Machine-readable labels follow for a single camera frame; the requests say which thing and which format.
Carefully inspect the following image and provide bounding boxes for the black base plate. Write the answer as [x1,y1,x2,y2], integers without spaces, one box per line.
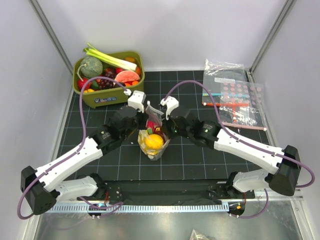
[85,179,255,205]

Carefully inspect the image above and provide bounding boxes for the dotted zip top bag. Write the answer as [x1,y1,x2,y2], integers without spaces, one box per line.
[137,100,170,161]

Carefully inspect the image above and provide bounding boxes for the olive green plastic bin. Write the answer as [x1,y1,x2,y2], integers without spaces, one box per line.
[72,50,145,108]

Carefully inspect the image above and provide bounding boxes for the orange fruit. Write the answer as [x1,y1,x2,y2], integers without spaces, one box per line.
[124,56,137,64]

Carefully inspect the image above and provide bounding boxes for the purple grapes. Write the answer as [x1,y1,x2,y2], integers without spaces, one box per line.
[95,73,116,90]

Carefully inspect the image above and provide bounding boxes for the yellow lemon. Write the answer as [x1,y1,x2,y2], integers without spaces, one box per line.
[144,134,164,150]

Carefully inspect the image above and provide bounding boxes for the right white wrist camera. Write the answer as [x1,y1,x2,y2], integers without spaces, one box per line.
[160,96,179,120]

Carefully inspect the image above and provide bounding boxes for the black grid mat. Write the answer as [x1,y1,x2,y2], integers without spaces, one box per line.
[58,70,259,181]

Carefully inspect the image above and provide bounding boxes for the pink zipper bag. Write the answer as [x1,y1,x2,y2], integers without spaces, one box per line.
[217,102,267,132]

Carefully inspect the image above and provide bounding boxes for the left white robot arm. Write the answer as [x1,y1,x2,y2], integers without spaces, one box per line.
[18,104,148,216]

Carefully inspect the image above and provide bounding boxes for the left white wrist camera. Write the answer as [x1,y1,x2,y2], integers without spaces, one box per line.
[127,90,146,113]

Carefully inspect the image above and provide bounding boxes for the orange blue zipper bag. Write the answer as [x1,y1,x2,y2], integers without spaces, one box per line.
[202,77,264,112]

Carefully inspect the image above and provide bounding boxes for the red strawberry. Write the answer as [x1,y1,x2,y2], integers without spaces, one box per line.
[77,77,91,91]

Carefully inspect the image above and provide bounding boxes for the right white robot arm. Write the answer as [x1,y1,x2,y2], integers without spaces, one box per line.
[162,106,301,198]

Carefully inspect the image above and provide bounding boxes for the green melon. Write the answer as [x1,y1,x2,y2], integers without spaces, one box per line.
[80,56,104,78]

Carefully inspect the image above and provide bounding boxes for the clear crumpled bag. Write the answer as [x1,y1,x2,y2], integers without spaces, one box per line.
[203,59,247,88]

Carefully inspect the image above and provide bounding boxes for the watermelon slice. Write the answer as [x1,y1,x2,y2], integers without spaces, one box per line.
[114,70,140,83]

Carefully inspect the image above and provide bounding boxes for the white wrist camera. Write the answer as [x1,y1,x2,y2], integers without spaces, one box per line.
[160,96,179,120]
[127,90,146,113]

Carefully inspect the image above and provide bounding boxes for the purple cable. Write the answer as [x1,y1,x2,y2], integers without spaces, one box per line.
[161,80,316,188]
[16,76,132,220]

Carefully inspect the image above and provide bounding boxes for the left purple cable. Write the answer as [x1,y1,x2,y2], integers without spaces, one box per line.
[16,76,132,220]

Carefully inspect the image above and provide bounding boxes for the green white leek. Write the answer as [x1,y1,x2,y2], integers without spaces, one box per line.
[82,43,137,71]

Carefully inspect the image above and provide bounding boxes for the white cable duct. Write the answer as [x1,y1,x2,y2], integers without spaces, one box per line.
[47,202,229,214]

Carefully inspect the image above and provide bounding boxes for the pink dragon fruit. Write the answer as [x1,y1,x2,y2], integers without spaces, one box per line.
[146,120,162,135]

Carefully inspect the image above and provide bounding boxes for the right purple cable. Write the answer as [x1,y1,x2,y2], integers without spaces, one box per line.
[161,80,316,188]

